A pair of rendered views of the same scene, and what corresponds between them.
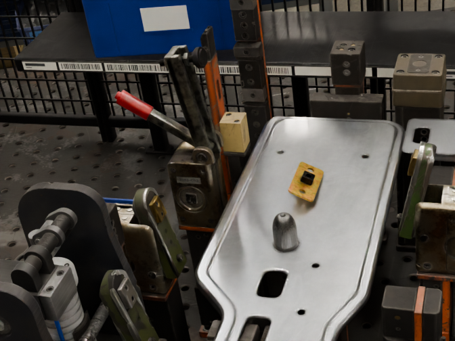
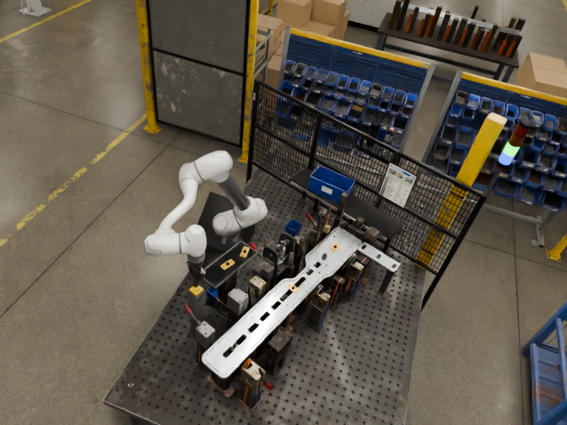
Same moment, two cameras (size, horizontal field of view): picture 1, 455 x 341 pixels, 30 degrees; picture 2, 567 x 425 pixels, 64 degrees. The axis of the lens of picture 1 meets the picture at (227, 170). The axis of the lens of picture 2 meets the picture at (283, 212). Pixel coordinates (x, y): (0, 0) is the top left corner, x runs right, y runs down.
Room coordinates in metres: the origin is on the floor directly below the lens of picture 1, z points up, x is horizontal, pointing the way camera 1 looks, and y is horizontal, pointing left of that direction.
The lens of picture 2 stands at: (-1.17, -0.11, 3.26)
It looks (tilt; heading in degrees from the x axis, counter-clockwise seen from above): 43 degrees down; 10
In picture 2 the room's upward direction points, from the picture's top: 9 degrees clockwise
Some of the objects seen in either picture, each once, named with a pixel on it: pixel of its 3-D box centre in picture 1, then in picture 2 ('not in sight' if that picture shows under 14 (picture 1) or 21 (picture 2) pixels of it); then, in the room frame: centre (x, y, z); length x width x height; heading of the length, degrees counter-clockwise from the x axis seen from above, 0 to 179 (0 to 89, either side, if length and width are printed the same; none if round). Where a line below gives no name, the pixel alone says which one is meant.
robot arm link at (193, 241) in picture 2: not in sight; (192, 239); (0.21, 0.56, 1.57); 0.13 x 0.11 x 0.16; 119
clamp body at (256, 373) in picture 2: not in sight; (251, 385); (-0.06, 0.10, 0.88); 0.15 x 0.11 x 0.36; 69
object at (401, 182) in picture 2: not in sight; (397, 185); (1.47, -0.40, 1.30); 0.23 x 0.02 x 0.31; 69
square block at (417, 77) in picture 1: (420, 157); (366, 248); (1.20, -0.33, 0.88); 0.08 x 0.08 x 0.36; 69
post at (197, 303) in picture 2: not in sight; (197, 314); (0.22, 0.55, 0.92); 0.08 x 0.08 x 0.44; 69
